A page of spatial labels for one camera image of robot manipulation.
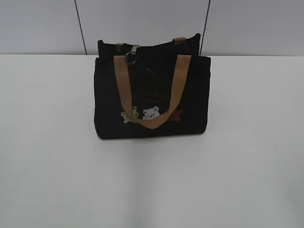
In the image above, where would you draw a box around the tan rear bag strap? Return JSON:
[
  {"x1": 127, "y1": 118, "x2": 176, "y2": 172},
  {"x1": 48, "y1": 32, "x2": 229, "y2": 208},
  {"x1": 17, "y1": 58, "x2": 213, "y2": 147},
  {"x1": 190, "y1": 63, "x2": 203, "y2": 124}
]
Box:
[{"x1": 116, "y1": 37, "x2": 186, "y2": 50}]

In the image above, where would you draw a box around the silver zipper pull with ring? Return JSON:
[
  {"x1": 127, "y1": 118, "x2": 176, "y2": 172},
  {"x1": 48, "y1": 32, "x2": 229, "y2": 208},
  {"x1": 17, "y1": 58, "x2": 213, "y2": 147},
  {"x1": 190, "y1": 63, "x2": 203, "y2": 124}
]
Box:
[{"x1": 125, "y1": 44, "x2": 140, "y2": 65}]

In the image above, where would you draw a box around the tan bag strap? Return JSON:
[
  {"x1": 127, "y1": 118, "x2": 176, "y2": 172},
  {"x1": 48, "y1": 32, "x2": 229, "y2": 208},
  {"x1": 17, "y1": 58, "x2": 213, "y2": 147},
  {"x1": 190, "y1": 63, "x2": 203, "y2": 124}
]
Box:
[
  {"x1": 114, "y1": 55, "x2": 191, "y2": 130},
  {"x1": 116, "y1": 37, "x2": 186, "y2": 50}
]

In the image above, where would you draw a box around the black canvas tote bag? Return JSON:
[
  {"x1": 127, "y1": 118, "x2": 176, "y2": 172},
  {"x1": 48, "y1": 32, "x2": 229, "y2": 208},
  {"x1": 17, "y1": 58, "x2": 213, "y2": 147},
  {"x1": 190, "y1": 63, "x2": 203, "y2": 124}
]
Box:
[{"x1": 94, "y1": 34, "x2": 211, "y2": 139}]

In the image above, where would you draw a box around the tan front bag strap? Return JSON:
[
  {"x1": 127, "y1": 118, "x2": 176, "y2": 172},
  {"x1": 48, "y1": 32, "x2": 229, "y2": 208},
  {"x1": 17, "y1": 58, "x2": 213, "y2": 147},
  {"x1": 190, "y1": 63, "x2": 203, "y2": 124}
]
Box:
[{"x1": 114, "y1": 55, "x2": 191, "y2": 130}]

